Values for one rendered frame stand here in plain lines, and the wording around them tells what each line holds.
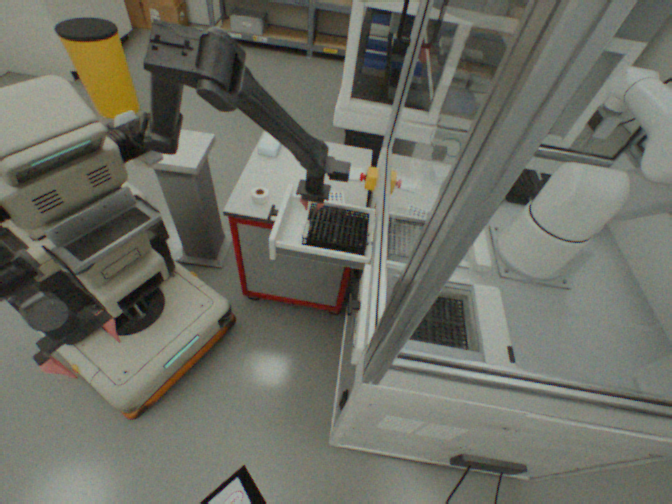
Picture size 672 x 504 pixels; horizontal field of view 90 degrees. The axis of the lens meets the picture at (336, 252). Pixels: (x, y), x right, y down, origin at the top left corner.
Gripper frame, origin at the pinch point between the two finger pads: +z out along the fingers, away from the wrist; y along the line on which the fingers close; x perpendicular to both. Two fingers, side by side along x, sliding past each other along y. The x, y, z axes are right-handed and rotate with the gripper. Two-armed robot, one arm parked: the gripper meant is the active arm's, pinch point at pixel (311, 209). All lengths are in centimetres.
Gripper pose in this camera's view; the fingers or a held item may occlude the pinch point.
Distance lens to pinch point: 112.6
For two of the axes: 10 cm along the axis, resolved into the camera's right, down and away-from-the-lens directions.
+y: -9.8, -1.9, -0.2
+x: -1.4, 7.7, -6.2
